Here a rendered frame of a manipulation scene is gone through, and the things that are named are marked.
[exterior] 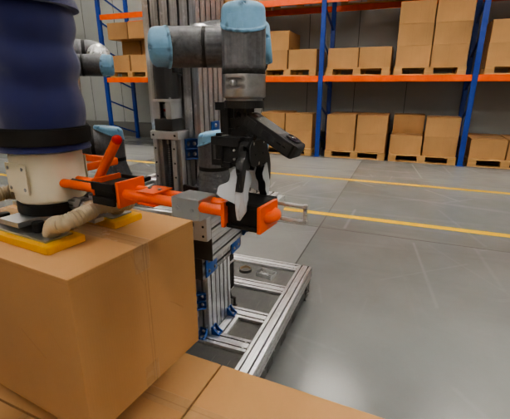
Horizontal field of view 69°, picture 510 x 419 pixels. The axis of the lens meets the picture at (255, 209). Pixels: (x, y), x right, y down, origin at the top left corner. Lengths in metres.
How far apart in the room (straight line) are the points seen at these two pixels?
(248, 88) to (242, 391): 0.92
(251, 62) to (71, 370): 0.72
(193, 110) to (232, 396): 1.08
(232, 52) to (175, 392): 0.99
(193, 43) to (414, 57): 7.23
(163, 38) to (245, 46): 0.19
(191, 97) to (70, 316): 1.04
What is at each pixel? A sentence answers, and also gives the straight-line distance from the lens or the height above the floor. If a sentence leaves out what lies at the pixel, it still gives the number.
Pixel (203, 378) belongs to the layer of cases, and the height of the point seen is 0.54.
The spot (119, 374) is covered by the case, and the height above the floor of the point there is 0.79.
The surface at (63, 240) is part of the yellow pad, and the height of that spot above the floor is 1.09.
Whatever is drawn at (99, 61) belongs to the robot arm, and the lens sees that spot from 1.52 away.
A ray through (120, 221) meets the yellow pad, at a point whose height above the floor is 1.09.
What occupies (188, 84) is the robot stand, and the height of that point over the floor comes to 1.43.
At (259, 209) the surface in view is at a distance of 0.65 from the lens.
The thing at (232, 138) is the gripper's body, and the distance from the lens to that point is 0.67.
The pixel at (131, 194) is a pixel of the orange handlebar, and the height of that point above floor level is 1.20.
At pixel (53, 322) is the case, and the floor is 0.96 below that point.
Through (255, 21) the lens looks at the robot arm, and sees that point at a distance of 0.67.
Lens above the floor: 1.43
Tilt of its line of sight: 18 degrees down
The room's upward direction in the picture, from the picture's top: straight up
